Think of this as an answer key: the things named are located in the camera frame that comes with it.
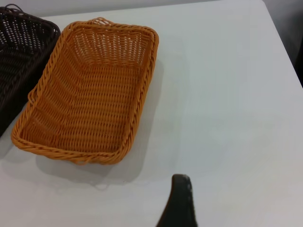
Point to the orange woven plastic basket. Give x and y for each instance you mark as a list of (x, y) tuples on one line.
[(90, 99)]

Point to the black woven plastic basket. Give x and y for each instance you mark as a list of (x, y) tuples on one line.
[(16, 61)]

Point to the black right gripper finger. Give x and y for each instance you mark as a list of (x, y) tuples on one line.
[(181, 203)]

